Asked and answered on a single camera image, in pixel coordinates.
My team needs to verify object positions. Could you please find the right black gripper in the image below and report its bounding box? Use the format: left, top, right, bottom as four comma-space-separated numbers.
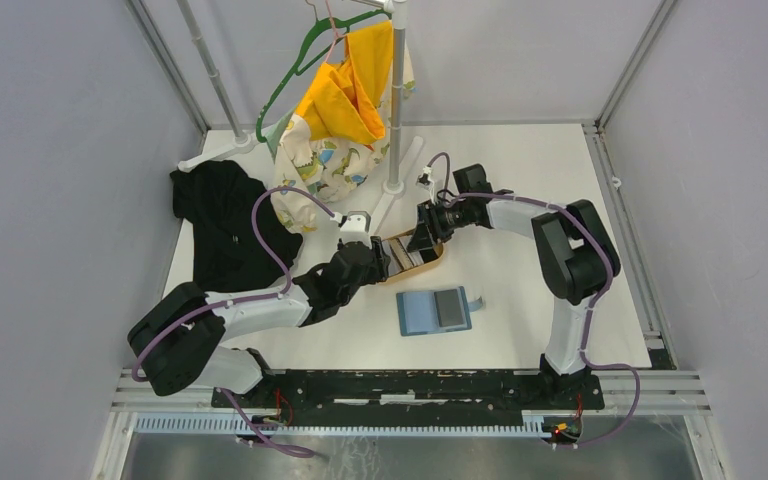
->
407, 197, 471, 253

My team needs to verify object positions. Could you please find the oval wooden card tray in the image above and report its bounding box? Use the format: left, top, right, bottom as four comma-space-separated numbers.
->
382, 229, 445, 284

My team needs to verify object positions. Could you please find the blue card holder wallet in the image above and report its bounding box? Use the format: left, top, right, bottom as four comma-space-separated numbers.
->
396, 286, 485, 337

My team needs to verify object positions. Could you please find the dark credit card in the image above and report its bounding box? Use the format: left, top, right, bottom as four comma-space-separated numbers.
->
433, 287, 468, 330

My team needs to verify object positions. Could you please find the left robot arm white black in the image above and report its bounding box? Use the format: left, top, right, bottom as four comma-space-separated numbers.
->
127, 237, 391, 408

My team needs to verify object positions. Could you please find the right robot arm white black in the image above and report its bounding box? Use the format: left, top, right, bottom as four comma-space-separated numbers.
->
407, 164, 621, 408

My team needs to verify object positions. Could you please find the upright stack of cards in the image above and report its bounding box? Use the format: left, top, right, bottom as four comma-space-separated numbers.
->
387, 236, 425, 272

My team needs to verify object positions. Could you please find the white metal clothes rack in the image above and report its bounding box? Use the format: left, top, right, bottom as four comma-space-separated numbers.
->
177, 1, 423, 233

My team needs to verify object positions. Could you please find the yellow dinosaur print jacket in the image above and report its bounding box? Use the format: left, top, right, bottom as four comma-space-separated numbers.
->
271, 21, 397, 233

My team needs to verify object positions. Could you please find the black garment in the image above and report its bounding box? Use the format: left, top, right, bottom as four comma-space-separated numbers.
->
169, 160, 303, 293

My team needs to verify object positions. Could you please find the green clothes hanger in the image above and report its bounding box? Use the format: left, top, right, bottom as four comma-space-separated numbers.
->
255, 8, 392, 143

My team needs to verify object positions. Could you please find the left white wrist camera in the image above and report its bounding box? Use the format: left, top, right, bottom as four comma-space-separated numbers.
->
332, 211, 371, 243

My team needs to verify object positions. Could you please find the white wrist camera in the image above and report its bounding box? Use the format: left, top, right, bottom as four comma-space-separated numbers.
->
416, 165, 438, 204
332, 211, 371, 243

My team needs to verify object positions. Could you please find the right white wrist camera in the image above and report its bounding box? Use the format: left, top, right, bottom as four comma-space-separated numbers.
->
416, 165, 438, 204

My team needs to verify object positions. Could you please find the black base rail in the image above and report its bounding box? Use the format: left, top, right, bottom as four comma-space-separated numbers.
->
236, 369, 605, 427

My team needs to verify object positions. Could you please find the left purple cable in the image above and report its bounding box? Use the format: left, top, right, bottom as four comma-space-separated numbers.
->
130, 186, 346, 460

